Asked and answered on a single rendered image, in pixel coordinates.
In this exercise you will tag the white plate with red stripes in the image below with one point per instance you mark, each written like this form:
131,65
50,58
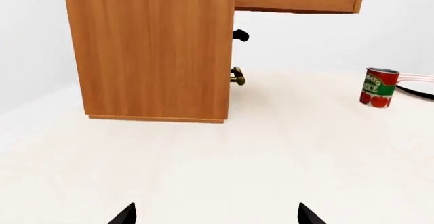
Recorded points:
416,78

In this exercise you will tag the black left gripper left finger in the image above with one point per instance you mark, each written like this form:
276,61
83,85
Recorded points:
126,217

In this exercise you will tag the tomato sauce can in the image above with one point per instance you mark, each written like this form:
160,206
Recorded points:
378,87

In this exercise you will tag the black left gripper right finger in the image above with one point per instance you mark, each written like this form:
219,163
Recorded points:
308,217

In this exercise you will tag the wooden cabinet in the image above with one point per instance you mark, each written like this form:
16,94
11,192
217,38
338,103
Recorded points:
149,51

